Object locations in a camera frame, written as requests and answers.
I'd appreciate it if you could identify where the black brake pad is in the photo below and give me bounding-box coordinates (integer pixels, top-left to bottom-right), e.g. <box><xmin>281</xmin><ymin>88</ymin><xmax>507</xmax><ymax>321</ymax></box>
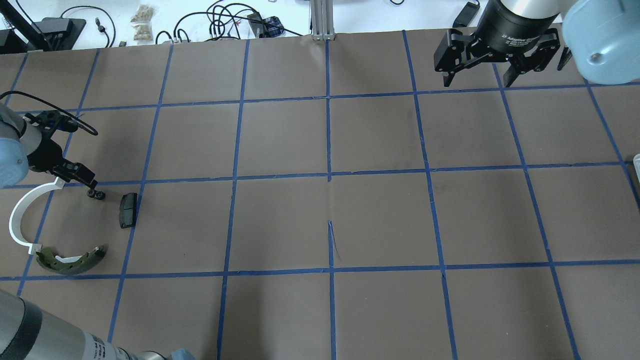
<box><xmin>118</xmin><ymin>193</ymin><xmax>138</xmax><ymax>229</ymax></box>

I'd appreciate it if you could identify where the olive brake shoe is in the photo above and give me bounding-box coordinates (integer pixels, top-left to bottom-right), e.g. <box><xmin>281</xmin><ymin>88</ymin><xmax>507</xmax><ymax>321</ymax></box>
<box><xmin>35</xmin><ymin>245</ymin><xmax>106</xmax><ymax>276</ymax></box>

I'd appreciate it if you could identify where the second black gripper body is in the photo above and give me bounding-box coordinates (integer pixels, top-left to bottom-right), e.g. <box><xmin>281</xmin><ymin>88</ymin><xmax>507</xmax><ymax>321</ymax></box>
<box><xmin>434</xmin><ymin>0</ymin><xmax>561</xmax><ymax>73</ymax></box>

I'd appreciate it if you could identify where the aluminium frame post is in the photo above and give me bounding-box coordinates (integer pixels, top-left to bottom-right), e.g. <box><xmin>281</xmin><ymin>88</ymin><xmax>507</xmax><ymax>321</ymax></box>
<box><xmin>308</xmin><ymin>0</ymin><xmax>336</xmax><ymax>41</ymax></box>

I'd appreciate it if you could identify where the bag of small parts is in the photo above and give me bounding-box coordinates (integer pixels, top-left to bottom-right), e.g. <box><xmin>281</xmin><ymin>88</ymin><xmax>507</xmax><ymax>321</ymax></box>
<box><xmin>130</xmin><ymin>4</ymin><xmax>155</xmax><ymax>42</ymax></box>

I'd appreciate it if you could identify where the white curved plastic part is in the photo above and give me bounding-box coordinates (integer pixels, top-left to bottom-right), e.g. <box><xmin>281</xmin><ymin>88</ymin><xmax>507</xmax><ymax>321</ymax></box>
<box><xmin>9</xmin><ymin>177</ymin><xmax>67</xmax><ymax>255</ymax></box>

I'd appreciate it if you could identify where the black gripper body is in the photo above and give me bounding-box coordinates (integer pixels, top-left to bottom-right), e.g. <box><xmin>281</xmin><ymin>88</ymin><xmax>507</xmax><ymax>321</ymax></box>
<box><xmin>22</xmin><ymin>122</ymin><xmax>64</xmax><ymax>173</ymax></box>

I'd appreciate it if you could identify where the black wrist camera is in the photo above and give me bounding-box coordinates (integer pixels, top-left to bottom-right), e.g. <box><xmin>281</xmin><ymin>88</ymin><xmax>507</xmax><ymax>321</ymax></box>
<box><xmin>24</xmin><ymin>110</ymin><xmax>80</xmax><ymax>134</ymax></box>

